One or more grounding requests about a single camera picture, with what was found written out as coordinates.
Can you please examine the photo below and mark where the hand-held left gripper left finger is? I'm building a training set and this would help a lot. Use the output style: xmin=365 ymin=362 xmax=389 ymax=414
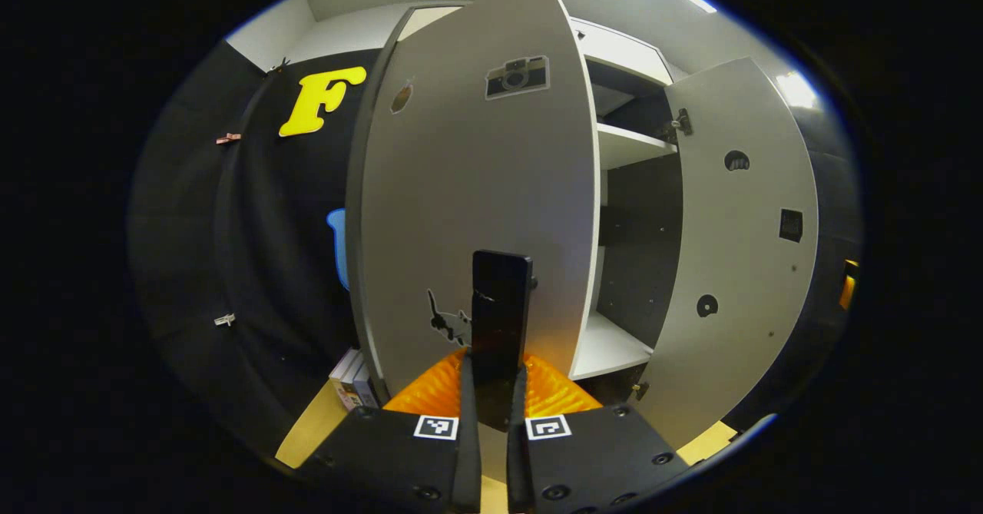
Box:
xmin=296 ymin=347 xmax=483 ymax=514

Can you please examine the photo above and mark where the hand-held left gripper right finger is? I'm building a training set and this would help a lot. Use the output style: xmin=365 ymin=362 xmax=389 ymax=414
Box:
xmin=505 ymin=351 xmax=693 ymax=514

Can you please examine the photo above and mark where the cabinet door with headphones sticker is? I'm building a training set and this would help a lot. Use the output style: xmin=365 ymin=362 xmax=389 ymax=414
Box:
xmin=636 ymin=57 xmax=820 ymax=451

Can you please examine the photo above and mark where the grey double-door shoe cabinet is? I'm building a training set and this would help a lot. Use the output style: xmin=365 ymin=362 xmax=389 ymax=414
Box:
xmin=344 ymin=5 xmax=686 ymax=409

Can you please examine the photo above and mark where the cabinet door with camera sticker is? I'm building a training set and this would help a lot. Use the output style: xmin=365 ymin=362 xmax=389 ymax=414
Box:
xmin=357 ymin=0 xmax=601 ymax=432

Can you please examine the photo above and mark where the white cabinet shelf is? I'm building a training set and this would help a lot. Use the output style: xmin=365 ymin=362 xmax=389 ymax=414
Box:
xmin=597 ymin=121 xmax=679 ymax=171
xmin=571 ymin=310 xmax=654 ymax=381

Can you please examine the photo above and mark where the cabinet top flap panel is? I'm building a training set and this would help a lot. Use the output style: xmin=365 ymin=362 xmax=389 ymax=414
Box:
xmin=396 ymin=5 xmax=677 ymax=86

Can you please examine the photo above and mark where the small printed box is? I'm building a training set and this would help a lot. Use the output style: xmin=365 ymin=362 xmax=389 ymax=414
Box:
xmin=329 ymin=347 xmax=379 ymax=412

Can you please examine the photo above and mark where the small ceiling light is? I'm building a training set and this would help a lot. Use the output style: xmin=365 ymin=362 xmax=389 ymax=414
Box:
xmin=776 ymin=71 xmax=817 ymax=110

